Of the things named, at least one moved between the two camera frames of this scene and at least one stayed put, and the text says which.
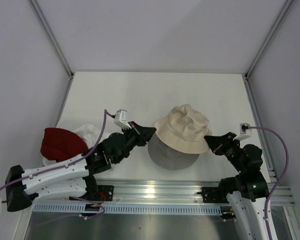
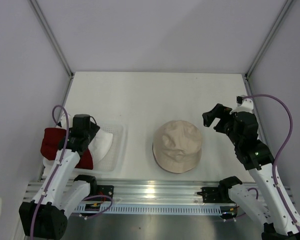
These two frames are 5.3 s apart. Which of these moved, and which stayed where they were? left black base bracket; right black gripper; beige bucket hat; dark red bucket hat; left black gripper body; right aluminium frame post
Moved: beige bucket hat; left black gripper body; right black gripper
Stayed: dark red bucket hat; right aluminium frame post; left black base bracket
